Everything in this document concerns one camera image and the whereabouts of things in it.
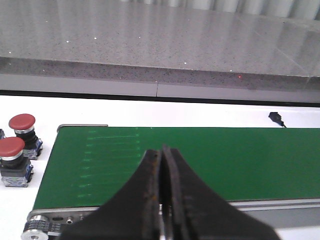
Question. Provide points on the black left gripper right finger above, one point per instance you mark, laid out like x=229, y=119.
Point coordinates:
x=193, y=211

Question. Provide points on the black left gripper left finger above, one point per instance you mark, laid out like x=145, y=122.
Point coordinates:
x=131, y=214

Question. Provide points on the green conveyor belt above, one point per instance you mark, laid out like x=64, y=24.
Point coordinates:
x=89, y=164

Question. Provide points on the silver conveyor end roller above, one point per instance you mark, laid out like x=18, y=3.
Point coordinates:
x=36, y=228

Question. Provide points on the small black sensor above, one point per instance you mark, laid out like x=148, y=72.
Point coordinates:
x=277, y=118

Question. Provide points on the red mushroom button lower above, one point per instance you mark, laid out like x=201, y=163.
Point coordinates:
x=16, y=169

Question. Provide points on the red mushroom button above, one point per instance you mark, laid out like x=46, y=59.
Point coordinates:
x=23, y=126
x=16, y=169

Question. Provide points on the red mushroom button upper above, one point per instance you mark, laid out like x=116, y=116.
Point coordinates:
x=23, y=126

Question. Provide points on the grey stone slab left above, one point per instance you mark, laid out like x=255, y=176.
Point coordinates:
x=133, y=41

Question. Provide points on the white panel below slabs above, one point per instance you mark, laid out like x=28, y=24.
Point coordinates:
x=14, y=82

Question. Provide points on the white pleated curtain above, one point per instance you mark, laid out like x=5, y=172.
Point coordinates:
x=295, y=9

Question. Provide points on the aluminium conveyor side rail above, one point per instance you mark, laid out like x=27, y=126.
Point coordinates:
x=288, y=213

